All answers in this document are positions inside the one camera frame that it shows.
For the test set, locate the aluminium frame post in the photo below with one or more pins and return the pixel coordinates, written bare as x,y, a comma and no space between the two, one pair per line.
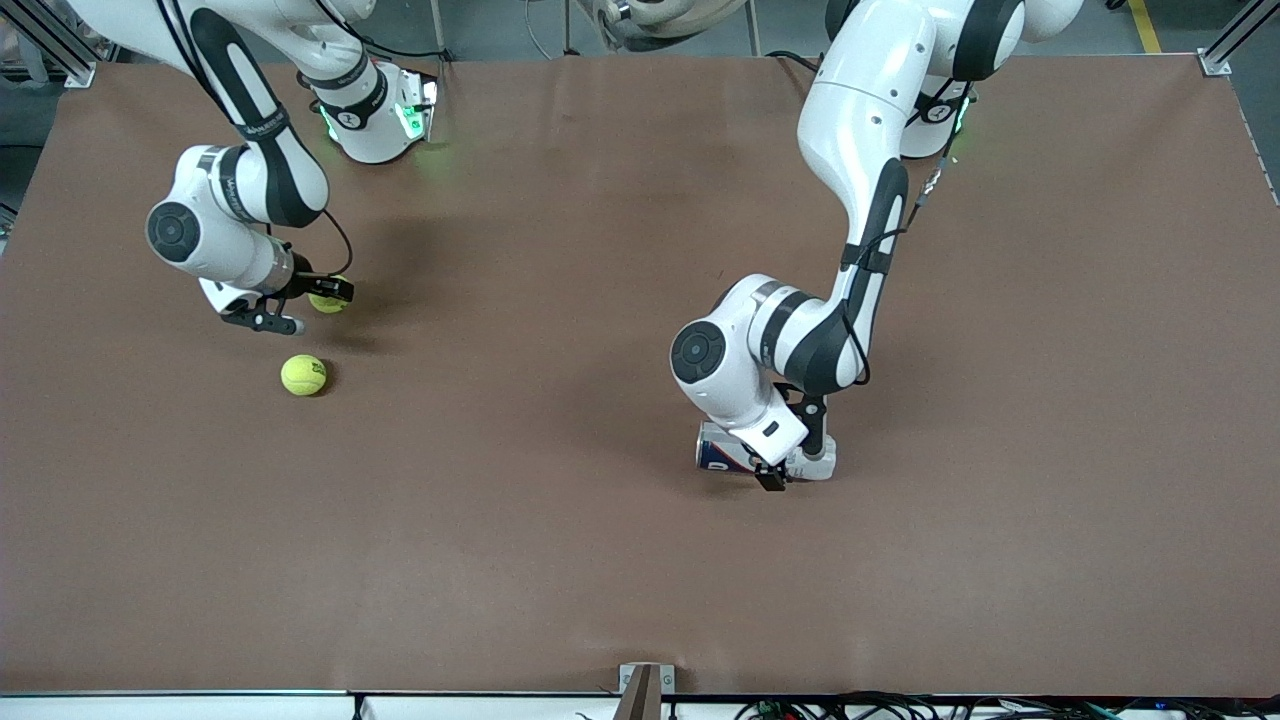
1225,55
60,50

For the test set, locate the brown table cover sheet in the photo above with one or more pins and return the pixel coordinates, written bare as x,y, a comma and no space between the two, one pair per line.
640,560

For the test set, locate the clear plastic tennis ball can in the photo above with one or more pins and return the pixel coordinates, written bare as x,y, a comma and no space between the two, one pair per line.
718,448

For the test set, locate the grey rounded housing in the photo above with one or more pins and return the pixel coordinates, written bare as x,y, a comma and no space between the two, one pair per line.
660,15

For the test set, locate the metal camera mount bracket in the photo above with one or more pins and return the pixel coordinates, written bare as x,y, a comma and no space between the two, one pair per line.
645,690

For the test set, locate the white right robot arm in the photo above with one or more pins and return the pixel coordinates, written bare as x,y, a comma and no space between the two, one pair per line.
265,170

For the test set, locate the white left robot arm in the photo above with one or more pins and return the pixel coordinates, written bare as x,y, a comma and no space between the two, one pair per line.
860,130

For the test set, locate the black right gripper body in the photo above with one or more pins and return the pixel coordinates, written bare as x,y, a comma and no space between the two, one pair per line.
303,287

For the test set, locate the yellow tennis ball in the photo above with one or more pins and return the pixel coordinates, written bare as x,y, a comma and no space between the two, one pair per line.
303,375
328,306

